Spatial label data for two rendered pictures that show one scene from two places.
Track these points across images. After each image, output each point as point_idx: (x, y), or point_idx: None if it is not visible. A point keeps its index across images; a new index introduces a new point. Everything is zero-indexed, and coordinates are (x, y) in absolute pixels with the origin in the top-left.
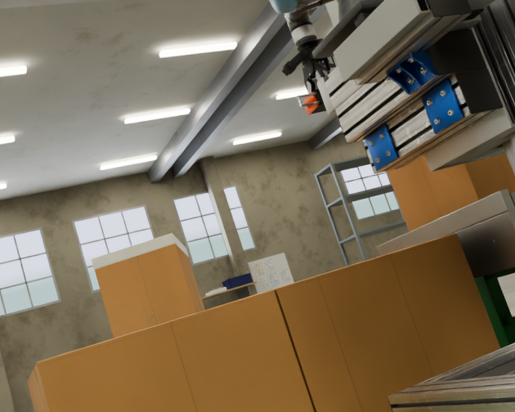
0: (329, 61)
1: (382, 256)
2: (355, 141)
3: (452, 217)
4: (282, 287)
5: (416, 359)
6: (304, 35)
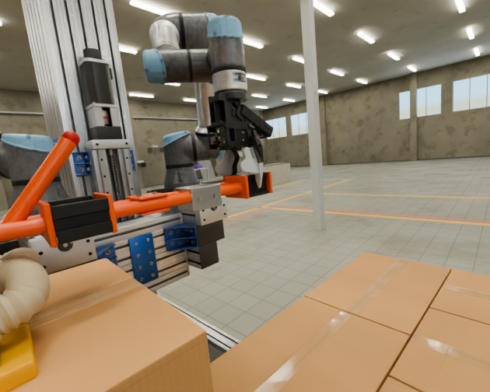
0: (215, 136)
1: (246, 337)
2: (219, 239)
3: None
4: (301, 298)
5: None
6: None
